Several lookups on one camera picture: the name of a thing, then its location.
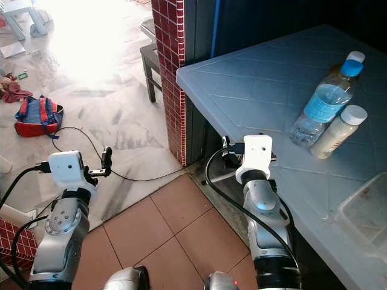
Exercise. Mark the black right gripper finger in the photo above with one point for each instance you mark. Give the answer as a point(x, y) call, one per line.
point(225, 144)

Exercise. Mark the small white milky bottle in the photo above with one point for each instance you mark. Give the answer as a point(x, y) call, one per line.
point(335, 136)

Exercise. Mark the dark red cloth heap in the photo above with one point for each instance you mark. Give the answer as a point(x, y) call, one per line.
point(17, 92)

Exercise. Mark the red tiled pillar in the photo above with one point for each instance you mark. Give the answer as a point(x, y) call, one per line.
point(168, 72)

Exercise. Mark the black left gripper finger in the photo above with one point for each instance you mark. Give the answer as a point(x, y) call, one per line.
point(107, 160)

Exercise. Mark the grey chair seat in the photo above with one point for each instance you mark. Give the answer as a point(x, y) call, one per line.
point(148, 30)

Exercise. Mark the light blue plastic stool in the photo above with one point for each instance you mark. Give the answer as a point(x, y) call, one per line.
point(18, 7)

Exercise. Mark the blue vertical pipe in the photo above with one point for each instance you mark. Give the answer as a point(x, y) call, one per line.
point(215, 27)

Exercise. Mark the red and blue backpack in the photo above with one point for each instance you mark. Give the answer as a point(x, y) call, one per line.
point(36, 124)

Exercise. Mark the silver right robot leg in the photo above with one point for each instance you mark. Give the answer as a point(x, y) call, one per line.
point(221, 283)

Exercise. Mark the small green item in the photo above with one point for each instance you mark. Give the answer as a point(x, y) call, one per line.
point(22, 76)

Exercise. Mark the dark wooden stool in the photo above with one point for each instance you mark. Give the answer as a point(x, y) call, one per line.
point(148, 54)

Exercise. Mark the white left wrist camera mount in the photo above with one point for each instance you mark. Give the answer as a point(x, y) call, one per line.
point(66, 169)

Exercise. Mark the silver left robot leg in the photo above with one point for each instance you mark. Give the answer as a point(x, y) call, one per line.
point(124, 281)

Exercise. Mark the white plastic table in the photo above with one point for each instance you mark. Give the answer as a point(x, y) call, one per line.
point(248, 78)

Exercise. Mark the white capped bottle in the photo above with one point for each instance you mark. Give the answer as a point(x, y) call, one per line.
point(357, 56)

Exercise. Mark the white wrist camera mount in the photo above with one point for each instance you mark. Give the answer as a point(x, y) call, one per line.
point(66, 169)
point(257, 151)

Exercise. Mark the white pipe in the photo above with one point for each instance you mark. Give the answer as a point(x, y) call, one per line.
point(15, 216)

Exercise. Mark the blue capped water bottle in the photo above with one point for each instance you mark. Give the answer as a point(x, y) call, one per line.
point(323, 103)

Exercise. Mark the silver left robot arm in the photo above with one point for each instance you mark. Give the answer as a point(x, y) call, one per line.
point(57, 241)

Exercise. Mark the clear plastic food container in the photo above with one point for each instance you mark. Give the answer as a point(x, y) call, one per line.
point(363, 217)

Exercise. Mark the red tiled wall end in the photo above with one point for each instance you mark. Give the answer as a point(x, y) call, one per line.
point(12, 244)

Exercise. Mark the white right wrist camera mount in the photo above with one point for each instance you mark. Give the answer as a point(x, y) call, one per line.
point(257, 151)

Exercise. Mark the silver robot leg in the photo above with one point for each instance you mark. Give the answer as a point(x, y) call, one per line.
point(221, 283)
point(124, 281)

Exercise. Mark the white paper sheet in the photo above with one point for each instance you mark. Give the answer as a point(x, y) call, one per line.
point(11, 49)

